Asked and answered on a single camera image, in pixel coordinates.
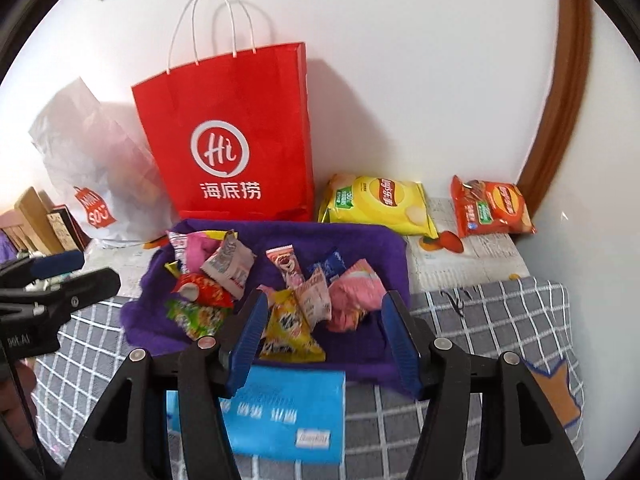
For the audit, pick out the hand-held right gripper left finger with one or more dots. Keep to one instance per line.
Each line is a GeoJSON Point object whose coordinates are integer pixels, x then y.
{"type": "Point", "coordinates": [245, 350]}

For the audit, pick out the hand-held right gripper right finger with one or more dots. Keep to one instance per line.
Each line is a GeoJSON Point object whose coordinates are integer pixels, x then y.
{"type": "Point", "coordinates": [402, 355]}

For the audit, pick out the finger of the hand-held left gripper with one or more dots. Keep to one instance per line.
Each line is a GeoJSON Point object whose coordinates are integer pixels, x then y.
{"type": "Point", "coordinates": [57, 264]}
{"type": "Point", "coordinates": [90, 285]}

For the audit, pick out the yellow snack packet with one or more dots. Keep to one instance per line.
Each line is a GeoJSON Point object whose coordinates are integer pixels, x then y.
{"type": "Point", "coordinates": [287, 332]}

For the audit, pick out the green snack packet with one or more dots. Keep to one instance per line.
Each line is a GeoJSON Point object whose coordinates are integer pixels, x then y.
{"type": "Point", "coordinates": [197, 317]}

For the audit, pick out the red snack packet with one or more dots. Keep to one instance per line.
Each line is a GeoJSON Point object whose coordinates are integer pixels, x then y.
{"type": "Point", "coordinates": [207, 290]}

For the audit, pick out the pink wafer packet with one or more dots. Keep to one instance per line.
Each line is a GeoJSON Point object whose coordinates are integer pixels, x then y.
{"type": "Point", "coordinates": [357, 292]}

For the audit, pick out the small blue yellow packet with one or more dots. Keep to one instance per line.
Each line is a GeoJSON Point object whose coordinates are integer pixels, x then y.
{"type": "Point", "coordinates": [172, 267]}

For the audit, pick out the pale pink pastry packet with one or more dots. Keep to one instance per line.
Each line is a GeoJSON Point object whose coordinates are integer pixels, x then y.
{"type": "Point", "coordinates": [314, 300]}

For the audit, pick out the white brown snack packet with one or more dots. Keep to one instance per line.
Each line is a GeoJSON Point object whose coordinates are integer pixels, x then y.
{"type": "Point", "coordinates": [227, 262]}

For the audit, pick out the brown pink stick packet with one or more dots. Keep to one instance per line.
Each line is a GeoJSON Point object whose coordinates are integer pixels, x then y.
{"type": "Point", "coordinates": [284, 262]}

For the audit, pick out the large pink snack packet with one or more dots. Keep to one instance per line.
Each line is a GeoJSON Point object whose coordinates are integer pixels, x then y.
{"type": "Point", "coordinates": [200, 250]}

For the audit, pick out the blue cookie packet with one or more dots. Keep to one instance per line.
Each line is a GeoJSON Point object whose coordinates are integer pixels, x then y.
{"type": "Point", "coordinates": [327, 265]}

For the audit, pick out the patterned cardboard box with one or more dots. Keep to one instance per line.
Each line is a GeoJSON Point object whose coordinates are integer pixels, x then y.
{"type": "Point", "coordinates": [62, 230]}

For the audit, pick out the purple cloth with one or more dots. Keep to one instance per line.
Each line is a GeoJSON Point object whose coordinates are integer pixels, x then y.
{"type": "Point", "coordinates": [362, 350]}

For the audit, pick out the wooden headboard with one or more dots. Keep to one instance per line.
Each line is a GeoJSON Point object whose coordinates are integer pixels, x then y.
{"type": "Point", "coordinates": [30, 210]}

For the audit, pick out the blue tissue pack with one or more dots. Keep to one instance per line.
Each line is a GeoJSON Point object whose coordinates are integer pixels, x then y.
{"type": "Point", "coordinates": [295, 410]}

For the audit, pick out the grey checked blanket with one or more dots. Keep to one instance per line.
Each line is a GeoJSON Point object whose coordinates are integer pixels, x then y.
{"type": "Point", "coordinates": [475, 320]}

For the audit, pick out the white plastic bag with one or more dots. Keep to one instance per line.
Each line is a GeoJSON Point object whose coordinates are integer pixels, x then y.
{"type": "Point", "coordinates": [100, 175]}

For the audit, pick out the yellow chip bag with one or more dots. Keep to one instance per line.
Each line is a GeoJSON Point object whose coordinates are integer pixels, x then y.
{"type": "Point", "coordinates": [380, 200]}

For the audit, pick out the orange chip bag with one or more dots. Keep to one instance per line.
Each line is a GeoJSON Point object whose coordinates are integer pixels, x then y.
{"type": "Point", "coordinates": [492, 207]}

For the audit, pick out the red paper bag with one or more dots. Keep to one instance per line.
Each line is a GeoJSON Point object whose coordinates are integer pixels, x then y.
{"type": "Point", "coordinates": [240, 110]}

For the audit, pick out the brown wooden door frame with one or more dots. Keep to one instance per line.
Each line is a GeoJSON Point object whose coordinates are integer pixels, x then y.
{"type": "Point", "coordinates": [565, 110]}

